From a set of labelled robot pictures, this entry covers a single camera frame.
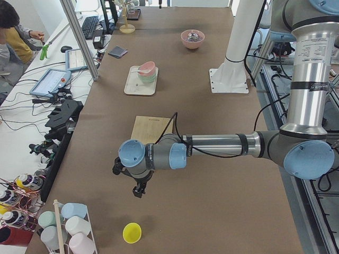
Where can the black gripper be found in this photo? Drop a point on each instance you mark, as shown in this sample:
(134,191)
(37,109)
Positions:
(141,180)

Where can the small pink bowl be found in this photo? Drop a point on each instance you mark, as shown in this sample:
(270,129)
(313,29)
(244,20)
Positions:
(150,65)

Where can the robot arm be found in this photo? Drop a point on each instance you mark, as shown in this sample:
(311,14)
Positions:
(299,146)

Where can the green bowl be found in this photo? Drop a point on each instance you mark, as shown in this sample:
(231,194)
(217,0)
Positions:
(147,79)

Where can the large pink ribbed bowl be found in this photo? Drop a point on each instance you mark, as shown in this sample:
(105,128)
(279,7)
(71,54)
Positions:
(192,45)

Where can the yellow plastic cup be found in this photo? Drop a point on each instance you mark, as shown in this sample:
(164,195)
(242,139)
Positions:
(132,233)

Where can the bamboo cutting board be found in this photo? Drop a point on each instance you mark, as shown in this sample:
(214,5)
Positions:
(148,129)

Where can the blue cup on rack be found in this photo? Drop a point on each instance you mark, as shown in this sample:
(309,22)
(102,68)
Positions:
(74,209)

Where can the white cup on rack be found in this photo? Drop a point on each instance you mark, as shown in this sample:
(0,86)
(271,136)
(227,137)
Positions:
(76,225)

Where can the wooden white cup rack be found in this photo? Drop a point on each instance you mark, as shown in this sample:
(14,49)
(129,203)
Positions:
(63,236)

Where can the pink cup on rack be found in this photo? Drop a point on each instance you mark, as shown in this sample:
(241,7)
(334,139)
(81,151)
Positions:
(80,243)

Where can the black tool holder stand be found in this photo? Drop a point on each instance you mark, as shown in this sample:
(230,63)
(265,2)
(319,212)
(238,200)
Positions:
(62,122)

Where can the green cup on rack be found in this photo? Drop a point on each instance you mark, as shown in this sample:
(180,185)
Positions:
(47,218)

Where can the cream bunny tray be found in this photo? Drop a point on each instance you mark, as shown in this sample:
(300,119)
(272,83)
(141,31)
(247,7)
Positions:
(134,86)

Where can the grey cup on rack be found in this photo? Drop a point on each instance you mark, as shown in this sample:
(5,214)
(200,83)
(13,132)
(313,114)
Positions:
(49,237)

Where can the yellow paint bottle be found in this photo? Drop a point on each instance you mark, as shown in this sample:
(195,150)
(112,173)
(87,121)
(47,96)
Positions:
(29,182)

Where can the white paint bottle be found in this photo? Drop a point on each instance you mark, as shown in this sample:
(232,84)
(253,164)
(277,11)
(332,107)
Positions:
(15,219)

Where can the teach pendant near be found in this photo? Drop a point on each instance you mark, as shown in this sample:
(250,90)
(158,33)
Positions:
(51,82)

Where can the teach pendant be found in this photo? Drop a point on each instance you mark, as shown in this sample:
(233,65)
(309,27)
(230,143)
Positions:
(51,82)
(74,60)

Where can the grey cloth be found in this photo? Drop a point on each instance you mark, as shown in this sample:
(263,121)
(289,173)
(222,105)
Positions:
(117,52)

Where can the teach pendant far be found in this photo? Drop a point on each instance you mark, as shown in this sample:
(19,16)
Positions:
(74,60)

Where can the black power adapter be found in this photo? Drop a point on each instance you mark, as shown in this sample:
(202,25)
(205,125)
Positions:
(98,39)

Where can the black computer mouse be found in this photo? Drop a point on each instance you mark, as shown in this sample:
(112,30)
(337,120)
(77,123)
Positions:
(63,49)

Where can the wooden mug tree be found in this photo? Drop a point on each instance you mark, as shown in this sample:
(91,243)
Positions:
(126,27)

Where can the black keyboard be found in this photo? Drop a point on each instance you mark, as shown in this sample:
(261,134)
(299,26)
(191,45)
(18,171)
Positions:
(89,26)

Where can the dark tray on table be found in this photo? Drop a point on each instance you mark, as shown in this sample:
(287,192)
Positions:
(134,15)

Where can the person in yellow shirt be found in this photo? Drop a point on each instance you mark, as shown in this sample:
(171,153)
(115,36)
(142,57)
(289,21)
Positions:
(17,49)

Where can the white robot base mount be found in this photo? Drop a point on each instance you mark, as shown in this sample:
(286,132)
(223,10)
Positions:
(230,77)

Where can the aluminium frame post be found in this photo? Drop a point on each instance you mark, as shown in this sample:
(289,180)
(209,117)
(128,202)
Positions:
(80,39)

